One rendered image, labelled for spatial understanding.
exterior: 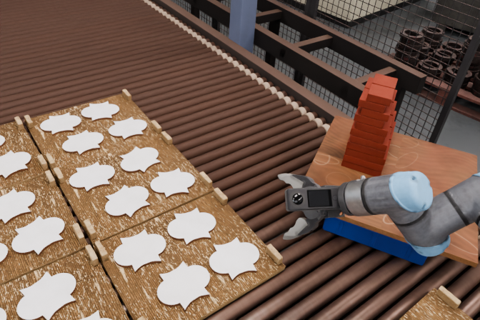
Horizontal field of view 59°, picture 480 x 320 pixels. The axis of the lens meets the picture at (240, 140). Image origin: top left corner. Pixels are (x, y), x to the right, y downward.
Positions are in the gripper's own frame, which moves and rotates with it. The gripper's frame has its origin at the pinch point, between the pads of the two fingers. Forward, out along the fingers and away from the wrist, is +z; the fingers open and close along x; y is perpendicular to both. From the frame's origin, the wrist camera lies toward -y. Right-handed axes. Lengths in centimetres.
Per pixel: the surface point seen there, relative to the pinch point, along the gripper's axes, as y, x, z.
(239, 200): 16.9, 4.7, 33.5
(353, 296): 25.4, -24.0, -0.4
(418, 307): 35.5, -27.4, -12.8
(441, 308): 40, -28, -16
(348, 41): 107, 87, 43
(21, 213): -40, 4, 65
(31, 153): -33, 26, 84
